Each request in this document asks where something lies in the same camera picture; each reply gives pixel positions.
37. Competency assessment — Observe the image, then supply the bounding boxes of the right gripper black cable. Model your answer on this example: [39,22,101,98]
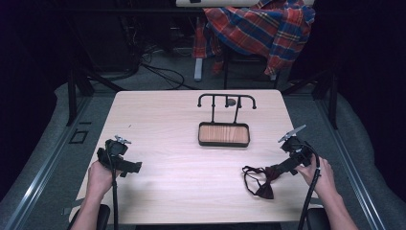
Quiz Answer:
[297,143,322,230]

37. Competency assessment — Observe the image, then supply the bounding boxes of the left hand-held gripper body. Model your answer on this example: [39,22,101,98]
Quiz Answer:
[97,134,132,172]

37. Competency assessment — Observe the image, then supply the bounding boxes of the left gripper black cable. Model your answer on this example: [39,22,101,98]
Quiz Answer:
[106,147,121,230]

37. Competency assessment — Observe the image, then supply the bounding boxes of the aluminium floor rail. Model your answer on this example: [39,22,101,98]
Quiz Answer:
[2,95,94,230]
[314,95,389,230]

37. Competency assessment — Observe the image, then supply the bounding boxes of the person's right hand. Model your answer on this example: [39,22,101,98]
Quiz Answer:
[294,155,337,199]

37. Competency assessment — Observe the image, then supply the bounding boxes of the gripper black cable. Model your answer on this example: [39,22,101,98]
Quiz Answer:
[297,143,322,230]
[106,147,121,230]

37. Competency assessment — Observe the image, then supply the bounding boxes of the black square floor frame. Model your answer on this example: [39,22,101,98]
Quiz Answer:
[68,128,90,145]

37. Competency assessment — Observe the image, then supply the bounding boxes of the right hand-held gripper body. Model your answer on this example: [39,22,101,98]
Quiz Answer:
[277,124,316,168]

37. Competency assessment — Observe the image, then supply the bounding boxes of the black chair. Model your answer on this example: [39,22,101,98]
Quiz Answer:
[221,44,280,90]

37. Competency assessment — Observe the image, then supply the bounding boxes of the black metal stand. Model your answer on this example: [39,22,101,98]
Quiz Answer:
[281,65,340,130]
[65,60,126,127]

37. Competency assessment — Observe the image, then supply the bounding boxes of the red blue plaid shirt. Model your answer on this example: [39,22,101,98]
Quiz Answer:
[192,0,317,77]

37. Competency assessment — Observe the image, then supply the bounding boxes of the black floor cables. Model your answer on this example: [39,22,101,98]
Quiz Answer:
[121,44,200,91]

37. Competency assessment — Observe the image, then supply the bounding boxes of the black rack with wooden tray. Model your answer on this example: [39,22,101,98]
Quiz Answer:
[196,92,258,149]

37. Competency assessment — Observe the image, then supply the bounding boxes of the person's left hand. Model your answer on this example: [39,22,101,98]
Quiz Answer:
[87,159,124,199]

